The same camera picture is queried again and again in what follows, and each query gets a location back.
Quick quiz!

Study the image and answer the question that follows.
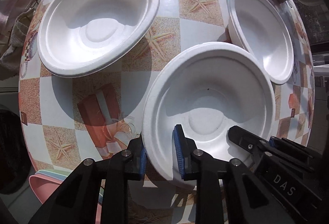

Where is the white foam bowl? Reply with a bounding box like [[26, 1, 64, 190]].
[[142, 42, 275, 189], [227, 0, 294, 85], [37, 0, 160, 78]]

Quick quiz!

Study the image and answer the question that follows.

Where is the green square plate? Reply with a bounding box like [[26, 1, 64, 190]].
[[35, 169, 71, 181]]

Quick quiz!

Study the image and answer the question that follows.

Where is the pink square plate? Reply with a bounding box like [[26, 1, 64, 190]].
[[28, 174, 62, 204]]

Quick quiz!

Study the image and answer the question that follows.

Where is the patterned vinyl tablecloth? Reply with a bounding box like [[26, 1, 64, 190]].
[[18, 0, 316, 224]]

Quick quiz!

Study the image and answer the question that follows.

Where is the white washing machine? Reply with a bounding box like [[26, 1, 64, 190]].
[[1, 92, 41, 223]]

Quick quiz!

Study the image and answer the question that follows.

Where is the cream knitted towel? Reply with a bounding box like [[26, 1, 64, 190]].
[[1, 9, 34, 81]]

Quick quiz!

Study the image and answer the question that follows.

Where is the pink towel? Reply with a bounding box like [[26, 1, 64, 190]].
[[1, 0, 37, 35]]

